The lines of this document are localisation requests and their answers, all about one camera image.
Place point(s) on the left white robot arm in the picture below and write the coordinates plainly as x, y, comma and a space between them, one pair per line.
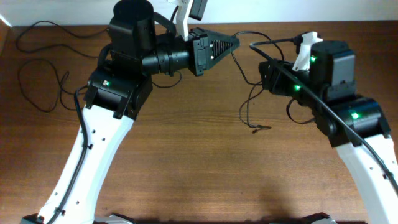
143, 43

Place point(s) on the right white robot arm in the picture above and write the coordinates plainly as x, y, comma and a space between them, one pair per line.
355, 125

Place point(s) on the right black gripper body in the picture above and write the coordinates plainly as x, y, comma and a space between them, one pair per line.
267, 76

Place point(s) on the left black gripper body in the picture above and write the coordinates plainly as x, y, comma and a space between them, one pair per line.
199, 51

